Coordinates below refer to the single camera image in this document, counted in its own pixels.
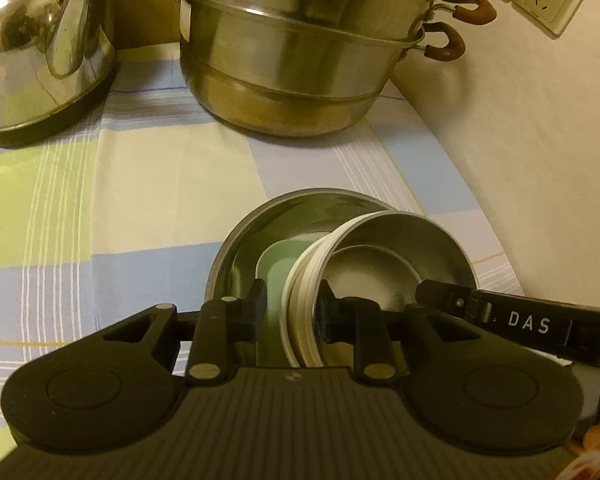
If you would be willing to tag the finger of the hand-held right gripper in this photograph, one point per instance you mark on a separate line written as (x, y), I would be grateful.
(447, 297)

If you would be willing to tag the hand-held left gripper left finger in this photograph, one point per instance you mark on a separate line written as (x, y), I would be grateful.
(252, 312)

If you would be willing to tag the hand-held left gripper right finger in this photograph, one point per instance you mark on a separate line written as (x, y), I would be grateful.
(323, 312)

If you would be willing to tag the cream ribbed bowl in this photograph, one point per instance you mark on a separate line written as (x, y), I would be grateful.
(304, 310)

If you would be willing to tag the green square plate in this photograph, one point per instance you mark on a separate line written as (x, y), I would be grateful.
(275, 270)

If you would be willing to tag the large shallow steel basin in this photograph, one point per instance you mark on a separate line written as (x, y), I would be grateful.
(240, 255)

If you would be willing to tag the small steel bowl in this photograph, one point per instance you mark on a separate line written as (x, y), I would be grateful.
(395, 240)

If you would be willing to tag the red white printed cloth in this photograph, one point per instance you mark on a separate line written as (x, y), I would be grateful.
(592, 467)

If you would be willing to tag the checked tablecloth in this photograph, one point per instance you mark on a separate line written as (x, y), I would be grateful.
(155, 200)

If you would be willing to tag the stainless steel steamer pot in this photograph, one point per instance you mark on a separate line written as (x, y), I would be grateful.
(290, 50)

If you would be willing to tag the stainless steel kettle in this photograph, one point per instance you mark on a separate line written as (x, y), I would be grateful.
(35, 60)

